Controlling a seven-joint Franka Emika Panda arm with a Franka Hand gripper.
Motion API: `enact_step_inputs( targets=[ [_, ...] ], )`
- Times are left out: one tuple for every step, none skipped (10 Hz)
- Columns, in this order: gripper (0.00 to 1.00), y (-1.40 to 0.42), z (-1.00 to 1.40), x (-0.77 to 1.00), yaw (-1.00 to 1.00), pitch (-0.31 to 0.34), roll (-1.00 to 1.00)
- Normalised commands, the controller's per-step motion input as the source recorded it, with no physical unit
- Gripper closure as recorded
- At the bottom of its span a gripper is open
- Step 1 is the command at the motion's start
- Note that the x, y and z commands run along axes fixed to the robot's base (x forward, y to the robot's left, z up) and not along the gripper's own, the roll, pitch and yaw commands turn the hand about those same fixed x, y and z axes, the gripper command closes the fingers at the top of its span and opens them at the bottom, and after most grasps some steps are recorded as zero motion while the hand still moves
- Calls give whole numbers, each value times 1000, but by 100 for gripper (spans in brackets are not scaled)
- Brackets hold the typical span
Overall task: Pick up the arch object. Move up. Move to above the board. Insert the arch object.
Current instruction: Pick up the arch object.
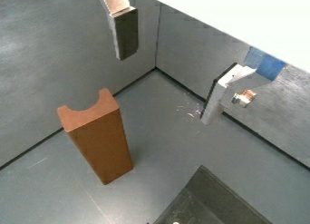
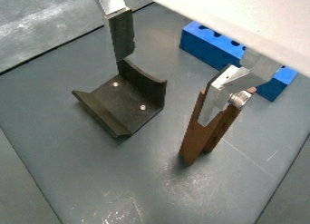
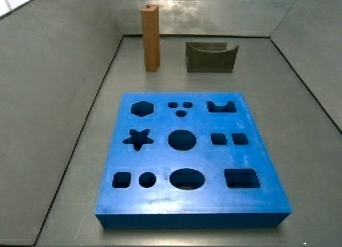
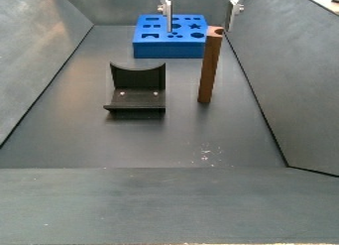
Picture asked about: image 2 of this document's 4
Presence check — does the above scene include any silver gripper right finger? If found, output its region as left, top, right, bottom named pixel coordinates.
left=197, top=48, right=282, bottom=126

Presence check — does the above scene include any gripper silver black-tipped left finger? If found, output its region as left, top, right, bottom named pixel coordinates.
left=95, top=0, right=135, bottom=61

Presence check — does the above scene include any black arch holder stand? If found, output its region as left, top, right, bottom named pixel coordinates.
left=72, top=59, right=167, bottom=138

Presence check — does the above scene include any blue shape board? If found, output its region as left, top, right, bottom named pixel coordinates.
left=179, top=22, right=298, bottom=102

